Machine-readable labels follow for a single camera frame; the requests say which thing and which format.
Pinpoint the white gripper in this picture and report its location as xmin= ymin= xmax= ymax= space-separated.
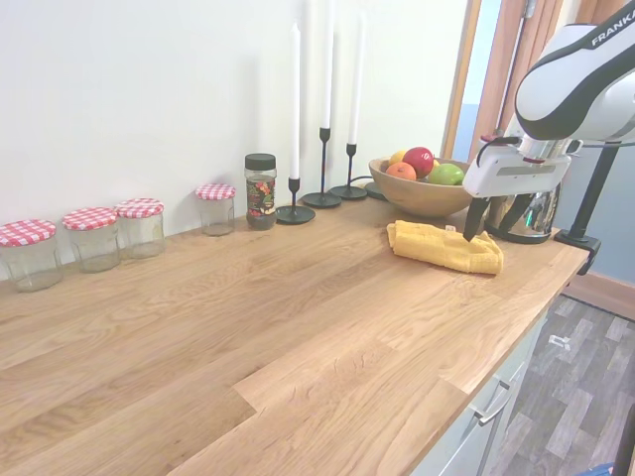
xmin=461 ymin=145 xmax=573 ymax=245

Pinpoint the yellow cloth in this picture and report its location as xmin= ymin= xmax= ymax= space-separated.
xmin=386 ymin=218 xmax=506 ymax=276

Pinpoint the shiny steel electric kettle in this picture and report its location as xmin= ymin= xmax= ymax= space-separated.
xmin=482 ymin=138 xmax=584 ymax=246

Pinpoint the green apple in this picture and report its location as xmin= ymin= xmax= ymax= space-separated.
xmin=427 ymin=162 xmax=465 ymax=186

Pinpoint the wooden fruit bowl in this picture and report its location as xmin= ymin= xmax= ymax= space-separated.
xmin=367 ymin=157 xmax=480 ymax=219

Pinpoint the red apple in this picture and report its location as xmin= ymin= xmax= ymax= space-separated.
xmin=402 ymin=145 xmax=436 ymax=179

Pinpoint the orange fruit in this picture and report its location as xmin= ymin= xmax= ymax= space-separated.
xmin=384 ymin=161 xmax=419 ymax=182

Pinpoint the dark grey round disc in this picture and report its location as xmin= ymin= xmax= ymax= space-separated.
xmin=363 ymin=179 xmax=396 ymax=202

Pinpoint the wooden door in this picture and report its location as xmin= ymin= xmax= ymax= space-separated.
xmin=440 ymin=0 xmax=568 ymax=161

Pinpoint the medium black candle holder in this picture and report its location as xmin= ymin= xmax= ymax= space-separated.
xmin=327 ymin=142 xmax=371 ymax=201

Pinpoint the tall black candle holder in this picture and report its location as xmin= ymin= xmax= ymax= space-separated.
xmin=301 ymin=126 xmax=344 ymax=209

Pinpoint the tall white taper candle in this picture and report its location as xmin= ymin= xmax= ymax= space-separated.
xmin=318 ymin=0 xmax=335 ymax=132
xmin=347 ymin=8 xmax=368 ymax=147
xmin=289 ymin=20 xmax=303 ymax=180

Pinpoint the short black candle holder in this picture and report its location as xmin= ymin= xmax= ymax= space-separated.
xmin=274 ymin=175 xmax=318 ymax=226

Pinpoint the white kitchen cabinet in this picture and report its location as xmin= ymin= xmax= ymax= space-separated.
xmin=410 ymin=297 xmax=553 ymax=476

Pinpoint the black-lidded spice jar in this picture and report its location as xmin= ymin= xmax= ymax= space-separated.
xmin=243 ymin=153 xmax=279 ymax=231

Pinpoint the glass jar red checked lid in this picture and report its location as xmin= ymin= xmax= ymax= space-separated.
xmin=193 ymin=181 xmax=237 ymax=237
xmin=0 ymin=218 xmax=64 ymax=295
xmin=61 ymin=206 xmax=122 ymax=275
xmin=114 ymin=197 xmax=167 ymax=261

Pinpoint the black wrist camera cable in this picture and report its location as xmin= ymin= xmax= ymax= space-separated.
xmin=475 ymin=134 xmax=497 ymax=170

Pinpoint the black clamp camera stand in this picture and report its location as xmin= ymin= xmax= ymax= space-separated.
xmin=554 ymin=142 xmax=621 ymax=277

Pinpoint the metal drawer bar handle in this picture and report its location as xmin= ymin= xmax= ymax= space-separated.
xmin=472 ymin=378 xmax=513 ymax=425

